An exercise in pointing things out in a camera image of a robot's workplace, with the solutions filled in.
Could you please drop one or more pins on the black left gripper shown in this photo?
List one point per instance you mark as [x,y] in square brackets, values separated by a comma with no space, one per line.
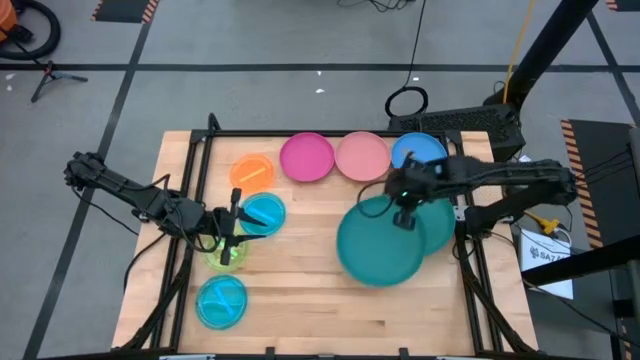
[227,235]

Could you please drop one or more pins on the black camera stand pole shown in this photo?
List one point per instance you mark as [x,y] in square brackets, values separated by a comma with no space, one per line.
[550,45]

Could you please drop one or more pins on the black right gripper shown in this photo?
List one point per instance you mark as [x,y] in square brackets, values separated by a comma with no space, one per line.
[415,182]

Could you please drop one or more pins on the black hazard striped mat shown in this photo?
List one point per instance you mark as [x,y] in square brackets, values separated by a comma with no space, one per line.
[125,10]
[600,150]

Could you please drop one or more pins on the blue opaque plastic plate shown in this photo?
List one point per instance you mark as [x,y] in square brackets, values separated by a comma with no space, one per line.
[420,145]

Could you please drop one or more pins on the white printed box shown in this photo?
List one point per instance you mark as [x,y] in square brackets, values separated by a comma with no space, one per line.
[545,260]

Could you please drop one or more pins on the orange shop vacuum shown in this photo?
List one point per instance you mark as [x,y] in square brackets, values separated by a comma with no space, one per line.
[6,15]

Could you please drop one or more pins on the green translucent plastic plate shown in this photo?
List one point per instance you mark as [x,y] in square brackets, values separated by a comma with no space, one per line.
[240,257]

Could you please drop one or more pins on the dark green bowl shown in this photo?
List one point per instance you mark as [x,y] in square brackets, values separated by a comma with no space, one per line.
[375,245]
[440,230]

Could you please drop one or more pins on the black folded tripod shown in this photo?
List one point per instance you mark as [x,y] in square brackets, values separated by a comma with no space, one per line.
[50,76]

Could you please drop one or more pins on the salmon pink plastic plate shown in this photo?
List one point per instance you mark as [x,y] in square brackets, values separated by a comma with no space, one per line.
[362,156]

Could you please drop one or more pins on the black metal table frame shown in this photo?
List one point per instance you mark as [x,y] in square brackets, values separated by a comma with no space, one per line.
[240,133]

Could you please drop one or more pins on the orange translucent plastic plate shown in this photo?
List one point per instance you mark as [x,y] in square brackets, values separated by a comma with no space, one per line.
[252,174]

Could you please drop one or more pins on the black stand beam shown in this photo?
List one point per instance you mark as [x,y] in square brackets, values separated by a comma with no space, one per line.
[600,257]

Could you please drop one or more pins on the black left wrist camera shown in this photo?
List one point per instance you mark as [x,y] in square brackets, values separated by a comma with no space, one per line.
[187,215]

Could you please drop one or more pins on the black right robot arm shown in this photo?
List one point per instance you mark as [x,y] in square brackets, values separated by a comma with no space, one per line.
[500,172]

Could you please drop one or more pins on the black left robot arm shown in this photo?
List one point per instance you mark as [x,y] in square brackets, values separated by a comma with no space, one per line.
[125,192]

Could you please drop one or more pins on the cyan translucent plastic plate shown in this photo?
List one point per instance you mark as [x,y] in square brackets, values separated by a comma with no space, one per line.
[270,212]
[221,301]

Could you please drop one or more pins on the magenta plastic plate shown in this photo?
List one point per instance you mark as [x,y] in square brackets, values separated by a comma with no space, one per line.
[306,157]

